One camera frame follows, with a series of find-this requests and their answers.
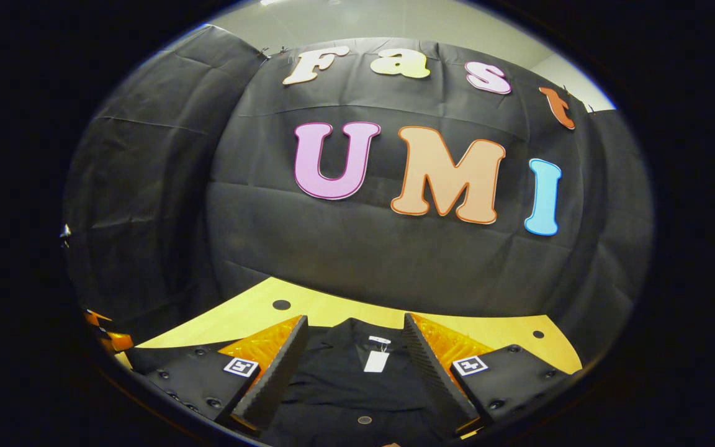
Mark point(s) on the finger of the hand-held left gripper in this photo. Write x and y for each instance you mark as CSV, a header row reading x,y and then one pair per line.
x,y
95,318
120,341

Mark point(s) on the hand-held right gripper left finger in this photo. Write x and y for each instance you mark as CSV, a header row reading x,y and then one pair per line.
x,y
277,379

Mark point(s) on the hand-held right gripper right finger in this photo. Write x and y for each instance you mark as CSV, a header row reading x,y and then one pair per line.
x,y
435,379

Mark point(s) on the black button shirt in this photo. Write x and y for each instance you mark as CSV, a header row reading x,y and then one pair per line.
x,y
345,385

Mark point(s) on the black backdrop cloth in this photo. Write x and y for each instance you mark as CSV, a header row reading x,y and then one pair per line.
x,y
357,248

